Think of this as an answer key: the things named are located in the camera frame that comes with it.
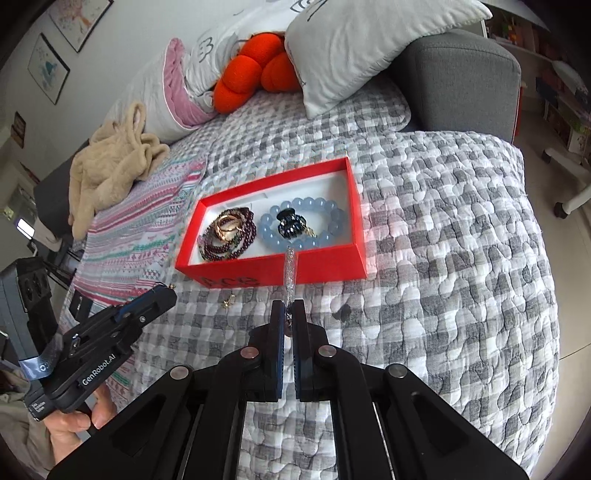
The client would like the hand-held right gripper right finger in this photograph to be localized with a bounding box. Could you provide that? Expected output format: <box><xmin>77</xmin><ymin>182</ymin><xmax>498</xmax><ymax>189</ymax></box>
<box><xmin>292</xmin><ymin>300</ymin><xmax>530</xmax><ymax>480</ymax></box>

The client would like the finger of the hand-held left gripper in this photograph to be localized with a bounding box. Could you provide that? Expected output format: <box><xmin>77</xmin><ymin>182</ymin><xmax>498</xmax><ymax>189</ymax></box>
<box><xmin>124</xmin><ymin>284</ymin><xmax>179</xmax><ymax>341</ymax></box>
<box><xmin>113</xmin><ymin>294</ymin><xmax>158</xmax><ymax>324</ymax></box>

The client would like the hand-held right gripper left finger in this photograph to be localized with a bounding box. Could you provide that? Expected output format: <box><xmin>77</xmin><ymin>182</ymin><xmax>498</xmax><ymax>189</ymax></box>
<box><xmin>46</xmin><ymin>300</ymin><xmax>284</xmax><ymax>480</ymax></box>

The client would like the dark red bead bracelet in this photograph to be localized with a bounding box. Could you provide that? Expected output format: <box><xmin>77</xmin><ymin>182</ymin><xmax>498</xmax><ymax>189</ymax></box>
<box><xmin>198</xmin><ymin>208</ymin><xmax>257</xmax><ymax>263</ymax></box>

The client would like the gold brooch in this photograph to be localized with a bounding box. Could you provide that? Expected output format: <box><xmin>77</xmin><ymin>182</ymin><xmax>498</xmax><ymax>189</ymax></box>
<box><xmin>215</xmin><ymin>213</ymin><xmax>243</xmax><ymax>243</ymax></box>

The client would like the red cardboard box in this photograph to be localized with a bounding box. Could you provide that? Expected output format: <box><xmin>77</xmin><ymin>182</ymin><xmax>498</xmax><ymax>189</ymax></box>
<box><xmin>174</xmin><ymin>157</ymin><xmax>368</xmax><ymax>289</ymax></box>

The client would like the light blue bead bracelet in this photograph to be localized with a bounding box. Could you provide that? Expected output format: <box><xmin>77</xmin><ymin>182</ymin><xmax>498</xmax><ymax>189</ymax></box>
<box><xmin>259</xmin><ymin>196</ymin><xmax>345</xmax><ymax>250</ymax></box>

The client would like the dark blue crystal clip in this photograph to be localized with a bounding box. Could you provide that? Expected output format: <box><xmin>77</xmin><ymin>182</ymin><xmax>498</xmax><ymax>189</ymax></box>
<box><xmin>276</xmin><ymin>210</ymin><xmax>308</xmax><ymax>240</ymax></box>

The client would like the person's left hand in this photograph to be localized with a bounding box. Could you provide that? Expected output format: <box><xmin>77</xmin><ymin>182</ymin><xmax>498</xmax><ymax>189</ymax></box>
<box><xmin>46</xmin><ymin>383</ymin><xmax>117</xmax><ymax>467</ymax></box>

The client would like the striped patterned blanket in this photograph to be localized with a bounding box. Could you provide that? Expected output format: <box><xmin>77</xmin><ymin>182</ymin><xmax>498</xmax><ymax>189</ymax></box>
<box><xmin>74</xmin><ymin>154</ymin><xmax>208</xmax><ymax>393</ymax></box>

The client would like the grey sofa armrest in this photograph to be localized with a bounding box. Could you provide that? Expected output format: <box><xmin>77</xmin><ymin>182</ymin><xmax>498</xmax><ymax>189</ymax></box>
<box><xmin>390</xmin><ymin>28</ymin><xmax>522</xmax><ymax>144</ymax></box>
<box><xmin>33</xmin><ymin>159</ymin><xmax>93</xmax><ymax>253</ymax></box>

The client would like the beige plush garment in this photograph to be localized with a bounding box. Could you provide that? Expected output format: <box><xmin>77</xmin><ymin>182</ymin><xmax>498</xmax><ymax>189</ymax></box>
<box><xmin>69</xmin><ymin>102</ymin><xmax>171</xmax><ymax>241</ymax></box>

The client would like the orange plush cushion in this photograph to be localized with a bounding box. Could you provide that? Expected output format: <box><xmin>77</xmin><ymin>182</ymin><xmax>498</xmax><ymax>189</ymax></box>
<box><xmin>213</xmin><ymin>32</ymin><xmax>301</xmax><ymax>114</ymax></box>

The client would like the white office chair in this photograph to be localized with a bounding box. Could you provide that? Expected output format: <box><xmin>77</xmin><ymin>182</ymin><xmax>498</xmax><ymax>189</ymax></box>
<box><xmin>542</xmin><ymin>147</ymin><xmax>591</xmax><ymax>220</ymax></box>

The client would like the white deer print pillow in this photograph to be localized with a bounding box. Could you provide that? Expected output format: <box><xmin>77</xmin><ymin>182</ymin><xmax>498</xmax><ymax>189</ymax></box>
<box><xmin>284</xmin><ymin>0</ymin><xmax>494</xmax><ymax>120</ymax></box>

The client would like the red storage box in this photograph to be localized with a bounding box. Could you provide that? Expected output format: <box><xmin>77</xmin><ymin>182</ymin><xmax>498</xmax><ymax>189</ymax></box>
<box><xmin>512</xmin><ymin>85</ymin><xmax>525</xmax><ymax>139</ymax></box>

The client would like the row of picture books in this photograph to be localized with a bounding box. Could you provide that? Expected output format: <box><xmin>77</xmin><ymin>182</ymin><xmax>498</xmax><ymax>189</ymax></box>
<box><xmin>536</xmin><ymin>69</ymin><xmax>591</xmax><ymax>154</ymax></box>

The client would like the white desk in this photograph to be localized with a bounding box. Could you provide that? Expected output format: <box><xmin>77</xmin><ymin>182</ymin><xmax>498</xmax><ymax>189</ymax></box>
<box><xmin>480</xmin><ymin>0</ymin><xmax>591</xmax><ymax>93</ymax></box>

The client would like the small wall sign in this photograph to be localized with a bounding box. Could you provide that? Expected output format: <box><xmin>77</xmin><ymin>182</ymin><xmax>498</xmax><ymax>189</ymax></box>
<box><xmin>11</xmin><ymin>111</ymin><xmax>27</xmax><ymax>149</ymax></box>

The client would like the framed wall picture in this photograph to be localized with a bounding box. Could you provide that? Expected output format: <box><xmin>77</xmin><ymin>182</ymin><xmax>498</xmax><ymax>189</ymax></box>
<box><xmin>27</xmin><ymin>32</ymin><xmax>71</xmax><ymax>105</ymax></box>
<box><xmin>48</xmin><ymin>0</ymin><xmax>115</xmax><ymax>54</ymax></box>

